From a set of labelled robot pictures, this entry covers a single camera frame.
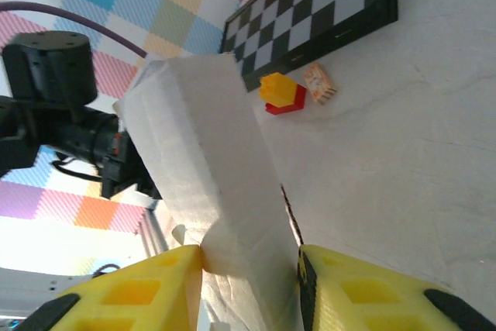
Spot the small red toy brick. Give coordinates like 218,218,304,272
264,83,308,116

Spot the black white chessboard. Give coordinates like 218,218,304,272
219,0,400,94

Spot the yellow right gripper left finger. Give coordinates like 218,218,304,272
22,244,204,331

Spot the yellow toy brick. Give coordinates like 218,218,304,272
258,72,298,107

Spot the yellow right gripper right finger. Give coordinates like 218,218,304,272
297,244,496,331

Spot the printed wooden block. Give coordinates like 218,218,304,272
301,62,338,107

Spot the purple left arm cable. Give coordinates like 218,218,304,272
0,0,148,59

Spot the white cardboard paper box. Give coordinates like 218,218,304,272
112,53,307,331

